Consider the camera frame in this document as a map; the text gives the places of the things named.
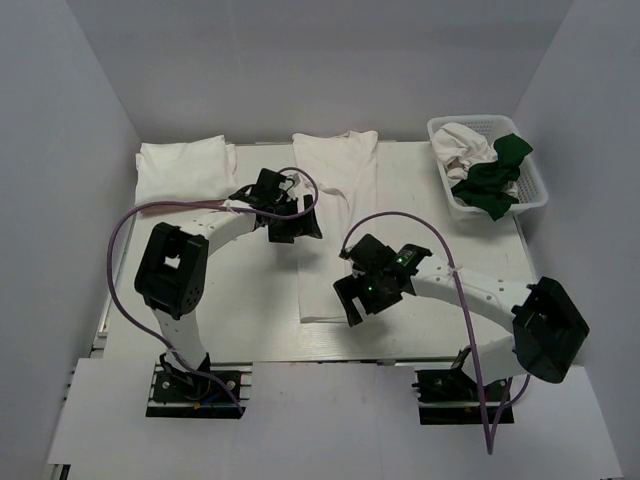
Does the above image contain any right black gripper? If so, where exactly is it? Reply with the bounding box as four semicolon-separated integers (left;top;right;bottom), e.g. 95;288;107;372
335;269;404;326

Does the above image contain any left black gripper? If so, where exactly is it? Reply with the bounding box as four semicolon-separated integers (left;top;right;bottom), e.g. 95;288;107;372
268;193;321;243

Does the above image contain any white shirt red logo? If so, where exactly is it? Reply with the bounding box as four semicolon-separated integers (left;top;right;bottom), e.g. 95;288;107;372
293;131;378;323

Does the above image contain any dark green t shirt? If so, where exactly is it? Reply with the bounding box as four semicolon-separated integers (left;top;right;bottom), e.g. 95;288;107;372
451;133;533;221

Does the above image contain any plain white t shirt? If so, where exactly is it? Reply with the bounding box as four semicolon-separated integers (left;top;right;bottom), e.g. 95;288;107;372
431;122;498;186

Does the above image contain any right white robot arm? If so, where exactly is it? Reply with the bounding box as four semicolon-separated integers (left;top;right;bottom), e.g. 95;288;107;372
333;234;590;399

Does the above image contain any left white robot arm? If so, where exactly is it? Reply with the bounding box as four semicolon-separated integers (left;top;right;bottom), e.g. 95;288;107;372
134;167;323;399

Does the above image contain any folded white shirt stack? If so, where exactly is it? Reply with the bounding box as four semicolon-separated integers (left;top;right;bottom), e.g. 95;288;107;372
135;135;238;205

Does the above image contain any white plastic basket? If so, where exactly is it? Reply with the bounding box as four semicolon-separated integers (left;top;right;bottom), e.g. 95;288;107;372
427;114;548;221

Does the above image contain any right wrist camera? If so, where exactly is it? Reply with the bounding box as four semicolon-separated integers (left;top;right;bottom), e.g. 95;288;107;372
339;234;396;273

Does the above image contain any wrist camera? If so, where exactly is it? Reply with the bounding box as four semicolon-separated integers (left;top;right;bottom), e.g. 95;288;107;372
251;168;295;204
339;234;396;273

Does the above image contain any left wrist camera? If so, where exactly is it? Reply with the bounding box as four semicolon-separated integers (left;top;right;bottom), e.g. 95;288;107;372
251;168;295;204

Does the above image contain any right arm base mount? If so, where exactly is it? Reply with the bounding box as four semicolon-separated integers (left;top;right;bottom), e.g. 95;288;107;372
409;349;516;427

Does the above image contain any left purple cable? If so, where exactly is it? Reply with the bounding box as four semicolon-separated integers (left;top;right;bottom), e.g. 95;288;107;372
107;167;320;417

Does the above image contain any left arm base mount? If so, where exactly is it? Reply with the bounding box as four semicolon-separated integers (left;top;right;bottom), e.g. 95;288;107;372
145;364;252;419

